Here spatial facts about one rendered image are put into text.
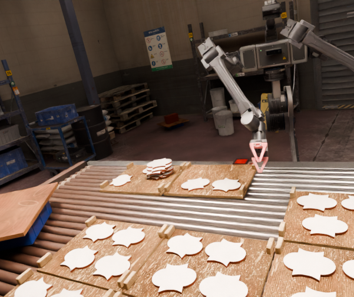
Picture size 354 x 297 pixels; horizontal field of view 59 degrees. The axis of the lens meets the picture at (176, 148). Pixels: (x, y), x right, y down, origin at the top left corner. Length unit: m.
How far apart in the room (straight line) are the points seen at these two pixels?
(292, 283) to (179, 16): 6.41
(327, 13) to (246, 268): 5.26
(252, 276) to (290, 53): 1.43
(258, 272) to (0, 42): 6.13
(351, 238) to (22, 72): 6.22
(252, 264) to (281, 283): 0.11
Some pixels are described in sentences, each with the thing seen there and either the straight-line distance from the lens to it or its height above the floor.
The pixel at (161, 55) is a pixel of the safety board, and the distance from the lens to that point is 7.39.
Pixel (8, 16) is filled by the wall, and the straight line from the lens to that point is 6.84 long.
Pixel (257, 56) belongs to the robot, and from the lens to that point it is 2.08.
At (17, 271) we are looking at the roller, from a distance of 1.48.
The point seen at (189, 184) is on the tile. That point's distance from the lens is 1.61.
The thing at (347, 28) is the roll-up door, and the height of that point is 1.31.
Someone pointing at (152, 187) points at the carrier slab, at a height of 0.94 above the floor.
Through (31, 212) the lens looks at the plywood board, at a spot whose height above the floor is 1.04.
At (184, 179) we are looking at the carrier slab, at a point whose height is 0.94.
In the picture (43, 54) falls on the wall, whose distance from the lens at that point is 7.02.
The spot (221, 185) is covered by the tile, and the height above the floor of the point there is 0.95.
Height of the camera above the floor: 1.64
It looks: 19 degrees down
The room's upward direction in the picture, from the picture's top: 12 degrees counter-clockwise
